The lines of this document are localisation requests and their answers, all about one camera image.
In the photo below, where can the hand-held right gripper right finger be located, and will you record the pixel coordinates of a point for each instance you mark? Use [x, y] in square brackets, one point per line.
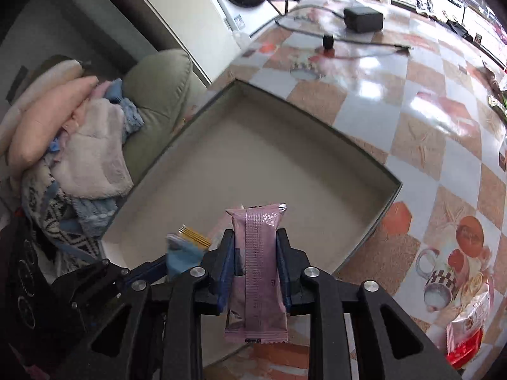
[284, 277]

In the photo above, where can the patterned knit sweater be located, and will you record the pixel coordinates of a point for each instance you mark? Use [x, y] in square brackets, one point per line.
[51, 209]

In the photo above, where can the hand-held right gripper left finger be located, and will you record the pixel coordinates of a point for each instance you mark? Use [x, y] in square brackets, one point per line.
[225, 285]

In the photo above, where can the green sofa cushion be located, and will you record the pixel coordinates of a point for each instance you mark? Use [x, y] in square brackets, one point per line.
[162, 99]

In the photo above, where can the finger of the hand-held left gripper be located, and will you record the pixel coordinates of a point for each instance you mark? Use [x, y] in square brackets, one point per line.
[146, 271]

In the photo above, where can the pink plush pillow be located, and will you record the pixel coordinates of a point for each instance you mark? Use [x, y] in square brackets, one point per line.
[43, 114]

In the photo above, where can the blue snack packet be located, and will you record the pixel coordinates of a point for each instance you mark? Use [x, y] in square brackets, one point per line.
[184, 257]

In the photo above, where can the red snack packet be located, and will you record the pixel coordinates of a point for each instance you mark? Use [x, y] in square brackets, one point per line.
[467, 332]

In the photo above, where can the grey cardboard box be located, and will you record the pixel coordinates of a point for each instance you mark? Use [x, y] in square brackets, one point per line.
[253, 154]

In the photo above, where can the mauve snack bar packet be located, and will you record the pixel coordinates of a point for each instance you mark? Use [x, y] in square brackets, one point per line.
[259, 269]

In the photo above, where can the beige fleece cloth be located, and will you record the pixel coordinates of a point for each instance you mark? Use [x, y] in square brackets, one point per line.
[93, 158]

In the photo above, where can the pile of clothes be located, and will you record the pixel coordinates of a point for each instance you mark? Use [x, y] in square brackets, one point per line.
[130, 116]

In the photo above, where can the black power adapter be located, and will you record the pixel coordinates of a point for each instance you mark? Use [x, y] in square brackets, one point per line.
[363, 18]

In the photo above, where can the yellow green snack packet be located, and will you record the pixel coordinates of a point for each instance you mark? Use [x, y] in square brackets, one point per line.
[500, 101]

